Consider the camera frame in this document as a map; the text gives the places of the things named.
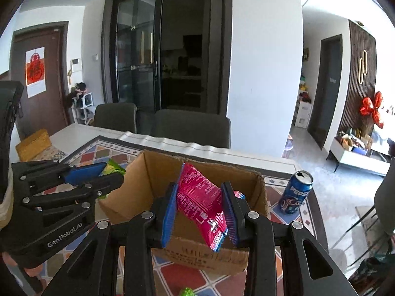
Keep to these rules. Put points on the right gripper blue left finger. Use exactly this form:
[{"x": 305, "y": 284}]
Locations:
[{"x": 164, "y": 209}]

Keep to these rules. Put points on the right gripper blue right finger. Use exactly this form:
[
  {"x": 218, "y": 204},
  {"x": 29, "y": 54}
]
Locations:
[{"x": 235, "y": 208}]

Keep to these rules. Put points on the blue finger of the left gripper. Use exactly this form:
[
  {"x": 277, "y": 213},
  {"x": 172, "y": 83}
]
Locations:
[
  {"x": 98, "y": 187},
  {"x": 78, "y": 175}
]

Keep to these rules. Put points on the yellow green snack bag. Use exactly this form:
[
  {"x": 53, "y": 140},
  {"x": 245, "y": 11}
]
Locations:
[{"x": 111, "y": 168}]

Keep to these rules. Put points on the pink snack bag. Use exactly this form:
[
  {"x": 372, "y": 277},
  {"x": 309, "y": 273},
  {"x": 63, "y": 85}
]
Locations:
[{"x": 201, "y": 202}]

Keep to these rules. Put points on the green lollipop with stick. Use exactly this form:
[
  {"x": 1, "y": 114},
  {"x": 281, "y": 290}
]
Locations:
[{"x": 187, "y": 292}]

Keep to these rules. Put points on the patterned floral placemat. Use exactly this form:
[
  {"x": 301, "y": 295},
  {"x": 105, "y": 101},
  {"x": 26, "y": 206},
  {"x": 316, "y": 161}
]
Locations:
[{"x": 50, "y": 153}]

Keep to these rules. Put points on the yellow woven tissue box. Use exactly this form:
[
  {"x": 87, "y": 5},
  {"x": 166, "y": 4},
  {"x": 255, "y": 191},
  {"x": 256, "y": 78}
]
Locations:
[{"x": 33, "y": 145}]

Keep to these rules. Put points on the colourful diamond pattern table mat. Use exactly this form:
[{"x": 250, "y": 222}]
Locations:
[{"x": 152, "y": 164}]

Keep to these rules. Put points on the blue Pepsi can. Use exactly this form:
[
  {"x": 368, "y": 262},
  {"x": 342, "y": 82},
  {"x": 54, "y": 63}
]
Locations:
[{"x": 299, "y": 186}]

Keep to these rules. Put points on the dark grey dining chair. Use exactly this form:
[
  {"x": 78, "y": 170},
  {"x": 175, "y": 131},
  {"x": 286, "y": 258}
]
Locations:
[{"x": 116, "y": 116}]

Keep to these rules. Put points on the red white door poster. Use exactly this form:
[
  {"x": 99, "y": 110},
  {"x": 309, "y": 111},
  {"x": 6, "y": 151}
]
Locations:
[{"x": 35, "y": 71}]

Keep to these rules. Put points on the brown entrance door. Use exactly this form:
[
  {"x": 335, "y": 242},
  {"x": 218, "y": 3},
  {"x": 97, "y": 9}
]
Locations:
[{"x": 45, "y": 110}]

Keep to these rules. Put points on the dark interior door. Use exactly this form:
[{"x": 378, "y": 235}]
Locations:
[{"x": 327, "y": 88}]

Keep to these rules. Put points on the white low TV cabinet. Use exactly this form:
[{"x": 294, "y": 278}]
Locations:
[{"x": 376, "y": 163}]

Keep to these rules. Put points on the dark chair at right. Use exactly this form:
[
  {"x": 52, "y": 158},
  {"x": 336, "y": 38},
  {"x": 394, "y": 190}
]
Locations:
[{"x": 383, "y": 209}]

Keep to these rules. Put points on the black glass sliding door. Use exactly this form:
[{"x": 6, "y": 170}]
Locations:
[{"x": 167, "y": 54}]

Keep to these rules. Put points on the red balloon flower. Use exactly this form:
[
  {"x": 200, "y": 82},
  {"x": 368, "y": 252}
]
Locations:
[{"x": 371, "y": 108}]

